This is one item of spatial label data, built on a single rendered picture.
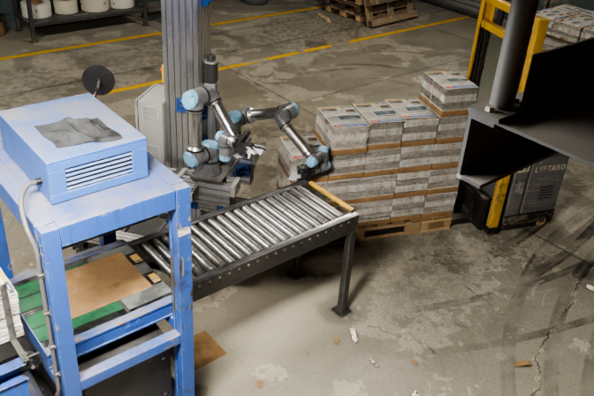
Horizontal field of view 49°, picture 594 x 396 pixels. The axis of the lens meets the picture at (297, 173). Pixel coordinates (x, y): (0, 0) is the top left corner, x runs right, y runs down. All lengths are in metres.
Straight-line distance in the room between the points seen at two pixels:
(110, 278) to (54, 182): 0.96
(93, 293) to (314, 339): 1.57
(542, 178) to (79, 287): 3.78
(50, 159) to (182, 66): 1.84
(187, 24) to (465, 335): 2.77
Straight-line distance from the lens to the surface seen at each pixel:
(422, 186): 5.38
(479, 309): 4.99
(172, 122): 4.69
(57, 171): 2.87
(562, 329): 5.06
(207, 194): 4.63
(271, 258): 3.88
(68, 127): 3.08
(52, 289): 2.93
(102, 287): 3.65
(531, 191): 5.82
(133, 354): 3.40
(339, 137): 4.81
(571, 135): 1.09
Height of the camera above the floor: 3.06
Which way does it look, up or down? 29 degrees down
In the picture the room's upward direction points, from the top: 4 degrees clockwise
